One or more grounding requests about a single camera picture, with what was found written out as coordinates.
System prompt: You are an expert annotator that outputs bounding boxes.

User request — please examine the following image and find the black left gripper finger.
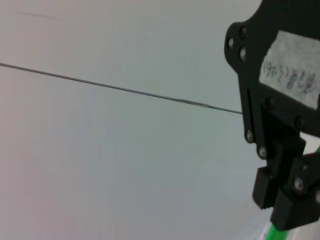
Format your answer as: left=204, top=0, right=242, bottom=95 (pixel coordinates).
left=269, top=152, right=320, bottom=231
left=241, top=84, right=307, bottom=210

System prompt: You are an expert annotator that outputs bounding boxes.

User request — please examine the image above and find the transparent document bag green zip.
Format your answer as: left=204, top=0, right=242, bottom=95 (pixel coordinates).
left=249, top=134, right=320, bottom=240

